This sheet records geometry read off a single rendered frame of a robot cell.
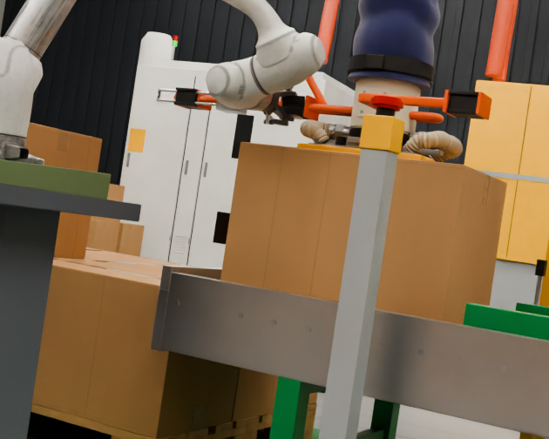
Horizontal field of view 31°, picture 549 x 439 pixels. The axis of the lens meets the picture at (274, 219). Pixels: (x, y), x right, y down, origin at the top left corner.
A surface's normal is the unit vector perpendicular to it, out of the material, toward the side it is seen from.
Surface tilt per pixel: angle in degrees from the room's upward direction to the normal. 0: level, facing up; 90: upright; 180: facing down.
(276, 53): 104
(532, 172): 90
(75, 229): 90
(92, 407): 90
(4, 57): 71
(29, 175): 90
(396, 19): 75
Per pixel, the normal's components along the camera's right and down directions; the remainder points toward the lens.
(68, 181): 0.73, 0.11
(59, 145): 0.87, 0.13
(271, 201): -0.46, -0.07
